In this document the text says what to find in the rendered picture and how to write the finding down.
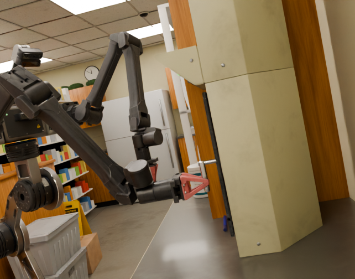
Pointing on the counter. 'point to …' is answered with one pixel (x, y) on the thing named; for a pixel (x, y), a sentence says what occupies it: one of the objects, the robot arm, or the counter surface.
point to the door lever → (205, 170)
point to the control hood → (184, 64)
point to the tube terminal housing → (257, 122)
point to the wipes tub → (196, 181)
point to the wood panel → (311, 69)
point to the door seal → (223, 175)
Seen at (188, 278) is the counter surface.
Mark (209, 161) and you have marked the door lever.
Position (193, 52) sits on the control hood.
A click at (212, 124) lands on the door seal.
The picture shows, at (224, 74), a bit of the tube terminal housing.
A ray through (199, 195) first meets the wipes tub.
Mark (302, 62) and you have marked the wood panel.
